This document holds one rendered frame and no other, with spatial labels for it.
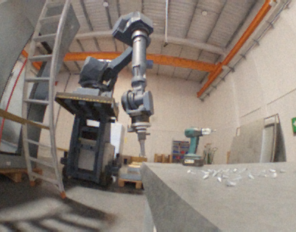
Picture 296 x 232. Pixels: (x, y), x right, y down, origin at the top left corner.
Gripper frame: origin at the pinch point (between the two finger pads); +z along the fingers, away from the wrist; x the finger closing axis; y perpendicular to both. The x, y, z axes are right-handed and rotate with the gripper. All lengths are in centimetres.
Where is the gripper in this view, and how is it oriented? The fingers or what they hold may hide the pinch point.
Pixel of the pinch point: (143, 152)
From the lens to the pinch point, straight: 92.6
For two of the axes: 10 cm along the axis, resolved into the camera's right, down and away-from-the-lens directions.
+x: -0.9, 2.6, 9.6
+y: 9.9, -0.6, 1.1
